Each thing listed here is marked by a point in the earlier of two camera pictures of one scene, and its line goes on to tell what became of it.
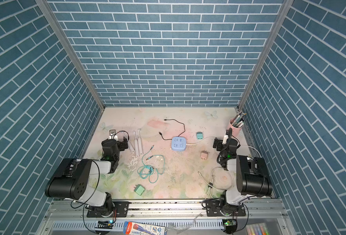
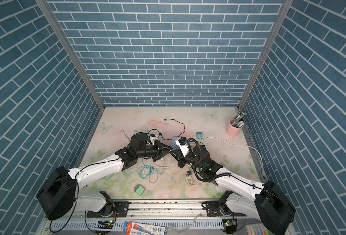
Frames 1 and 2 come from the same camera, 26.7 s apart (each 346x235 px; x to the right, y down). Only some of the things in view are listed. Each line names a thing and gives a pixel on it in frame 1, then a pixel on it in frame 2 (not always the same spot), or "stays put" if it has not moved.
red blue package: [132, 228] stays put
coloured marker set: [260, 228] stays put
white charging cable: [210, 185] → [188, 180]
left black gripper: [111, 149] → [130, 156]
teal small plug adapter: [199, 135] stays put
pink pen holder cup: [235, 130] stays put
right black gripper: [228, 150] → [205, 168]
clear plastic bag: [179, 228] stays put
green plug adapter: [139, 189] stays put
